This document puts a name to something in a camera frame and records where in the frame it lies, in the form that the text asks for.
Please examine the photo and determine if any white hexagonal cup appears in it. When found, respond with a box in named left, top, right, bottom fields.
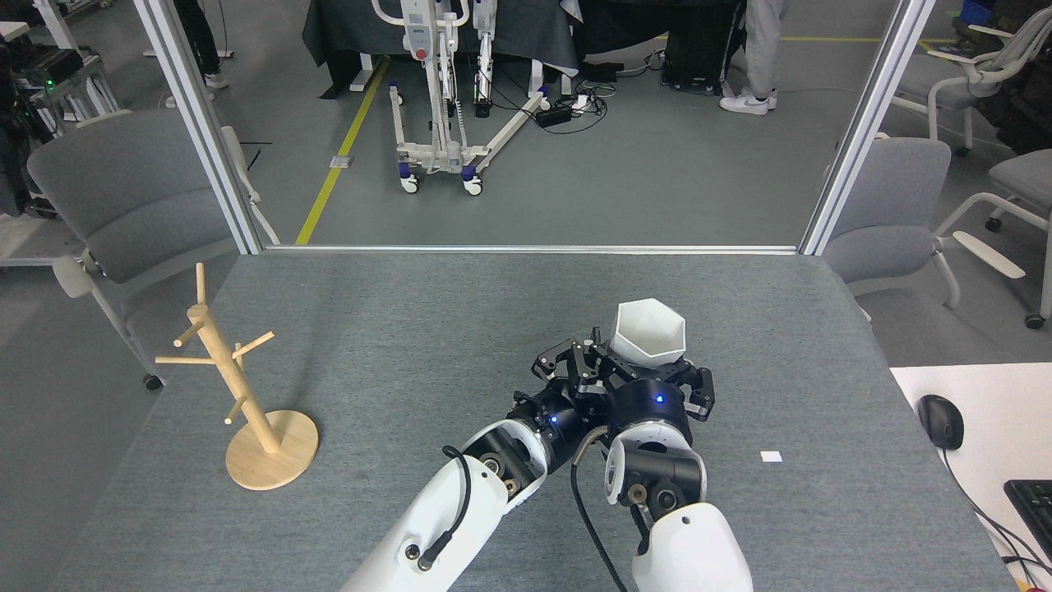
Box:
left=612, top=298, right=687, bottom=367

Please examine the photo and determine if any person in black trousers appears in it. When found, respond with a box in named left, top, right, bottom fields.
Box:
left=173, top=0, right=230, bottom=90

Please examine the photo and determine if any silver table edge rail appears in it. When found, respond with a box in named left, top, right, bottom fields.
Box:
left=263, top=244, right=802, bottom=256

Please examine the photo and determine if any black keyboard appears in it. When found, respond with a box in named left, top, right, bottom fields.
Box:
left=1004, top=479, right=1052, bottom=560

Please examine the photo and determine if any black mouse cable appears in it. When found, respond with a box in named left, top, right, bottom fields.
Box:
left=941, top=448, right=1052, bottom=576

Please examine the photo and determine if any equipment rack with green light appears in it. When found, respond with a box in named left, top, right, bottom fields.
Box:
left=0, top=0, right=120, bottom=219

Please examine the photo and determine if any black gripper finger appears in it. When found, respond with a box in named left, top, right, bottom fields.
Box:
left=533, top=339, right=586, bottom=381
left=667, top=364, right=716, bottom=423
left=574, top=329, right=634, bottom=395

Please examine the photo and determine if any person in white shoes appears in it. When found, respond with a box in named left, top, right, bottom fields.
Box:
left=719, top=0, right=790, bottom=116

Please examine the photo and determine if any silver frame post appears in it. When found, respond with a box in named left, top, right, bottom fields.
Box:
left=133, top=0, right=284, bottom=256
left=799, top=0, right=938, bottom=256

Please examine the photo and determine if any wooden cup rack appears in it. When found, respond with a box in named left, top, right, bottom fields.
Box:
left=155, top=263, right=320, bottom=492

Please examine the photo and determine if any white stand on wheels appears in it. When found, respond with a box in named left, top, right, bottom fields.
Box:
left=370, top=0, right=553, bottom=197

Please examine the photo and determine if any black table cloth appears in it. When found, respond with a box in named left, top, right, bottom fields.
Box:
left=302, top=0, right=576, bottom=99

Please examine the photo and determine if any white mesh office chair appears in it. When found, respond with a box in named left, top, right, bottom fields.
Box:
left=892, top=7, right=1052, bottom=157

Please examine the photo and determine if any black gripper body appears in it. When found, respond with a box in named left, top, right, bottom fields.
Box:
left=607, top=378, right=691, bottom=430
left=514, top=378, right=609, bottom=474

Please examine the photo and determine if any black case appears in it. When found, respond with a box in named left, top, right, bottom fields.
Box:
left=662, top=4, right=741, bottom=95

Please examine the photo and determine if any black computer mouse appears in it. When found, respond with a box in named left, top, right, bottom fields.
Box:
left=917, top=395, right=965, bottom=451

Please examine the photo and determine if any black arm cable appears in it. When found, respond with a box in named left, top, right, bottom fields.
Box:
left=418, top=446, right=474, bottom=571
left=570, top=426, right=630, bottom=592

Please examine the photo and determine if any grey chair with white arms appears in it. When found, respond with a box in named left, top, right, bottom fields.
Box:
left=937, top=148, right=1052, bottom=330

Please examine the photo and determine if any grey office chair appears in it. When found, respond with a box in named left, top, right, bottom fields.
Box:
left=26, top=109, right=284, bottom=391
left=822, top=132, right=1027, bottom=321

